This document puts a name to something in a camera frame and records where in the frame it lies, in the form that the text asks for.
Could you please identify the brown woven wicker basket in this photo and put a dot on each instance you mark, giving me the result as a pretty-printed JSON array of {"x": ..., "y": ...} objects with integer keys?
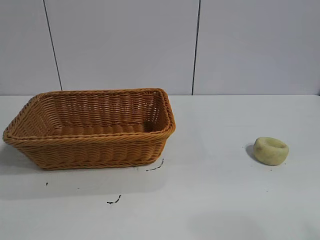
[{"x": 100, "y": 150}]

